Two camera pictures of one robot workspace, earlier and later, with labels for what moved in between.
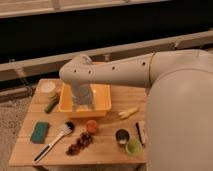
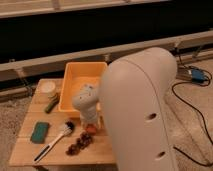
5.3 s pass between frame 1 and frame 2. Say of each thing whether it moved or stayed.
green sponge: stayed
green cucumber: stayed
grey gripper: moved
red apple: stayed
